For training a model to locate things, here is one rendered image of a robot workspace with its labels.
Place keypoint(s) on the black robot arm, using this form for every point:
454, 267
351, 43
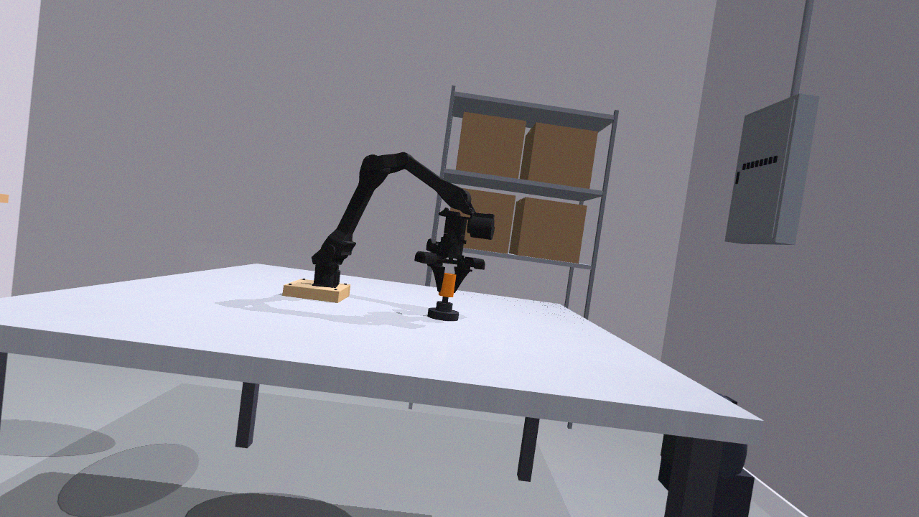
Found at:
374, 169

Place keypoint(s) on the orange knob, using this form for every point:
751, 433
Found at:
448, 285

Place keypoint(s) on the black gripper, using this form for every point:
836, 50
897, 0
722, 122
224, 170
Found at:
452, 247

